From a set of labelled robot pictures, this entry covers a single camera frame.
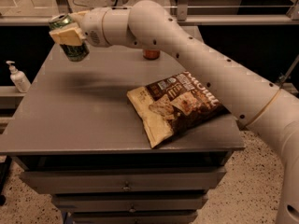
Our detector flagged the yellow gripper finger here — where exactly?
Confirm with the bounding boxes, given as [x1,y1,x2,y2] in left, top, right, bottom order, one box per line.
[50,23,85,46]
[69,10,88,24]

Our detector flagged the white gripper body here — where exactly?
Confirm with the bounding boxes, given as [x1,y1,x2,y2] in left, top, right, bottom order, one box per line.
[80,7,107,47]

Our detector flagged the green soda can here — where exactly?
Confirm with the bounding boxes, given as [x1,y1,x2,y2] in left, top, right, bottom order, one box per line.
[49,14,89,62]

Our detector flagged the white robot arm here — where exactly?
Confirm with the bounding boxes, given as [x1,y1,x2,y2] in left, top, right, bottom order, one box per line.
[50,0,299,224]

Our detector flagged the red cola can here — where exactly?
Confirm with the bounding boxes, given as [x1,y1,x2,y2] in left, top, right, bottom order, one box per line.
[143,49,160,60]

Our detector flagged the white pump sanitizer bottle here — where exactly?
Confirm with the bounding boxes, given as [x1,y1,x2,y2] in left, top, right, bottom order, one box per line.
[6,61,31,93]

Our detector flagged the grey drawer cabinet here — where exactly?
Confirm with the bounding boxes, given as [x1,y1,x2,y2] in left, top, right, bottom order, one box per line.
[0,47,244,224]

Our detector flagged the sea salt chips bag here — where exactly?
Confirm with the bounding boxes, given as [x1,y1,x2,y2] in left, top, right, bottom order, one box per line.
[127,71,227,147]

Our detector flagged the metal railing frame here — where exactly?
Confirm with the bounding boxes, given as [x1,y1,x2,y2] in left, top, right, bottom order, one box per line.
[0,0,298,26]

